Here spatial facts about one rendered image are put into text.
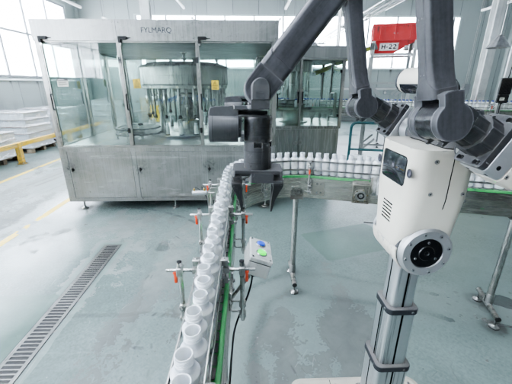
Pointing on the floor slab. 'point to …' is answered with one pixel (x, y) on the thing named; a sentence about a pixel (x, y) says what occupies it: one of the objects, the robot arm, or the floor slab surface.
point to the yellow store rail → (23, 145)
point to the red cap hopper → (389, 44)
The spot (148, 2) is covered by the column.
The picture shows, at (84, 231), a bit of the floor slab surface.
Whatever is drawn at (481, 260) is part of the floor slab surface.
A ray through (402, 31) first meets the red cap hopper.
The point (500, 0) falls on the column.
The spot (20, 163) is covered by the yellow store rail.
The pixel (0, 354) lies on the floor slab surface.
